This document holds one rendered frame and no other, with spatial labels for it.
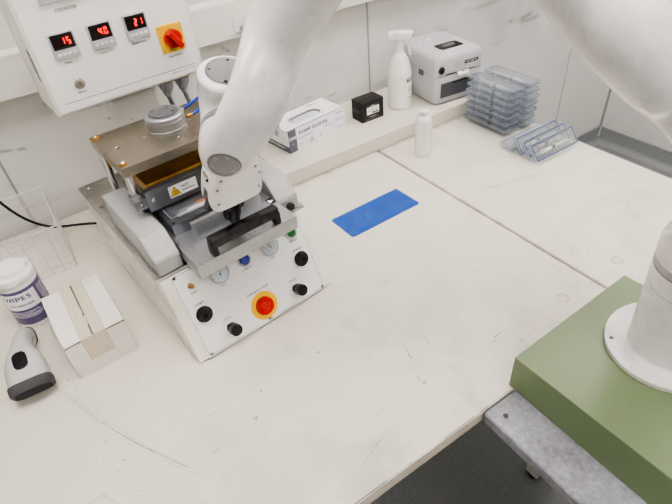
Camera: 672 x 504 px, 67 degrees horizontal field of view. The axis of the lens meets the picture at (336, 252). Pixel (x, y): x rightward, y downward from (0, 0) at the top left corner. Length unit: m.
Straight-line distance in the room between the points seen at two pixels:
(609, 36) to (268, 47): 0.39
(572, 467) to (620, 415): 0.11
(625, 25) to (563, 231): 0.80
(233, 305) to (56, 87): 0.55
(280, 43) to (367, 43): 1.26
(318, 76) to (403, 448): 1.30
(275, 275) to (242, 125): 0.48
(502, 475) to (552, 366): 0.87
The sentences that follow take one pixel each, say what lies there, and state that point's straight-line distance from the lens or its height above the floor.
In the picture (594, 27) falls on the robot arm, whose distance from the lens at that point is 0.65.
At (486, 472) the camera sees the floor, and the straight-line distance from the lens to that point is 1.77.
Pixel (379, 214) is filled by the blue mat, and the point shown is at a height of 0.75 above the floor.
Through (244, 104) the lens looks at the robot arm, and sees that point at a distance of 0.68.
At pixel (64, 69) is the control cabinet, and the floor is 1.24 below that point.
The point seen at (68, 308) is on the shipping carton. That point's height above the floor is 0.84.
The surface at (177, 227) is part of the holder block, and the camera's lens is 1.03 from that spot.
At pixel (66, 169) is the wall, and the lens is 1.64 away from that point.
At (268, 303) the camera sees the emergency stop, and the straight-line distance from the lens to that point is 1.09.
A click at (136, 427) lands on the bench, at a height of 0.75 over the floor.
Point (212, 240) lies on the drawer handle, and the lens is 0.94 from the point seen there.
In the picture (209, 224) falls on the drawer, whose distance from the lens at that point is 1.01.
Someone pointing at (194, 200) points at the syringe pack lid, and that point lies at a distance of 1.07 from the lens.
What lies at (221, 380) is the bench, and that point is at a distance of 1.05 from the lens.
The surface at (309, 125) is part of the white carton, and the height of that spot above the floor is 0.86.
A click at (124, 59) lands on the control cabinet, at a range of 1.20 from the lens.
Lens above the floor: 1.56
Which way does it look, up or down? 40 degrees down
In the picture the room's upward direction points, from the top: 6 degrees counter-clockwise
